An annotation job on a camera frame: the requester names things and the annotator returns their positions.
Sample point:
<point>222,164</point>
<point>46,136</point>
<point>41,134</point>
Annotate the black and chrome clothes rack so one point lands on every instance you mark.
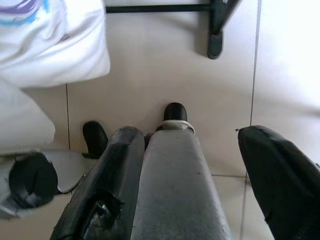
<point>215,45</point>

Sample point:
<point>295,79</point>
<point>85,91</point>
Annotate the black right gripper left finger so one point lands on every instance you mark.
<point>107,180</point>

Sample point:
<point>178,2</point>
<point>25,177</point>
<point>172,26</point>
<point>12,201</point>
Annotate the silver robot left leg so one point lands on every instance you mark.
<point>67,165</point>

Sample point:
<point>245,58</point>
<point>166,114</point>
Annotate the white printed cloth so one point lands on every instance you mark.
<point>55,45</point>

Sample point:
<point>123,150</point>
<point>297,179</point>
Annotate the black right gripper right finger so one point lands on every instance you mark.
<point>282,175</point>

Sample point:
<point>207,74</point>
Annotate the silver robot leg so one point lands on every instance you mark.
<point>175,180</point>
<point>67,165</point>

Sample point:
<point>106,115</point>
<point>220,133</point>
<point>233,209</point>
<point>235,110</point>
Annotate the silver robot right leg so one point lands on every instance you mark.
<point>175,180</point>

